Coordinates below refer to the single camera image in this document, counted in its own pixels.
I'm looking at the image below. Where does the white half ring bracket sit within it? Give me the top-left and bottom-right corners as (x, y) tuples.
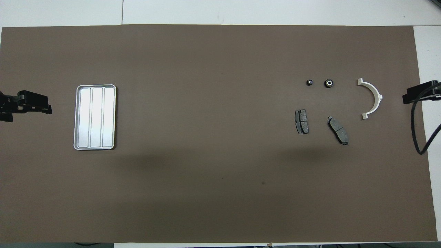
(357, 78), (383, 120)

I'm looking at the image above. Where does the grey brake pad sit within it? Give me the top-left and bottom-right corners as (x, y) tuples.
(327, 116), (349, 145)
(295, 109), (309, 134)

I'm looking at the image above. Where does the silver metal tray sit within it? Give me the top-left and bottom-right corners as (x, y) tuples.
(73, 84), (117, 151)

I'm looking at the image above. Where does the black cable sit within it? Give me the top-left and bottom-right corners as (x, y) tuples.
(410, 82), (441, 155)

